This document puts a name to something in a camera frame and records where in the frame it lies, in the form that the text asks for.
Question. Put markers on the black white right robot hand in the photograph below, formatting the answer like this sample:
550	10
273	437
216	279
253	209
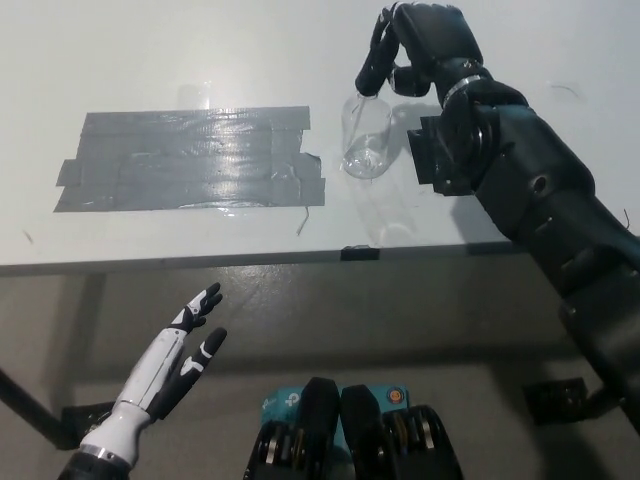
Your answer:
440	40

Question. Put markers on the grey duct tape patch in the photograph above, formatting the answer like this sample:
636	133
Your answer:
195	160

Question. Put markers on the black table foot plate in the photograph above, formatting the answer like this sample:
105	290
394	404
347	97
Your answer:
87	422
552	400

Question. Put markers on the grey tape strand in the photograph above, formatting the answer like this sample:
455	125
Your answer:
302	222

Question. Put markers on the dark curved thread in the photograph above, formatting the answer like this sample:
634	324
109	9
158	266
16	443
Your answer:
626	220

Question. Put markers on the small black tape strip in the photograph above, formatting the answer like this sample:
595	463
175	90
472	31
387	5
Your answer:
360	253

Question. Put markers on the black tape patch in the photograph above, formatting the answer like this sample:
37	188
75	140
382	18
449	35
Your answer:
430	165

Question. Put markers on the black teal robot torso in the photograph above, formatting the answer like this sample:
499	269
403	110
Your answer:
350	435

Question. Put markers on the black diagonal table leg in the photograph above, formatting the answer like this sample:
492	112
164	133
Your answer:
30	405
597	400

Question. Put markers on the black trigger spray lid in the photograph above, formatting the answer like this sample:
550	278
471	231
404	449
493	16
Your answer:
369	85

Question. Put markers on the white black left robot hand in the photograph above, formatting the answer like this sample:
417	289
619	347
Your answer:
150	380

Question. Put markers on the clear plastic spray bottle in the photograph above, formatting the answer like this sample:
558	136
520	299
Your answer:
367	135

